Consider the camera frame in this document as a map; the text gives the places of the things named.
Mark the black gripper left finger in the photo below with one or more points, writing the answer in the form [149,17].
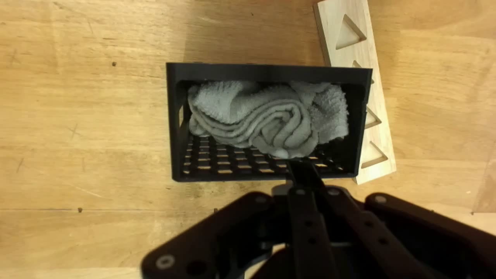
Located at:
[297,217]

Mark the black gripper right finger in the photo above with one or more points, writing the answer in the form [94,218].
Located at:
[393,232]

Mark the white terry cloth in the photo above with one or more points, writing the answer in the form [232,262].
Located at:
[258,116]

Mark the black perforated plastic box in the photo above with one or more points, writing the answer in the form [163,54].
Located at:
[218,164]

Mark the wooden board with triangle cutouts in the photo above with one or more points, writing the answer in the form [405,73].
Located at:
[357,31]

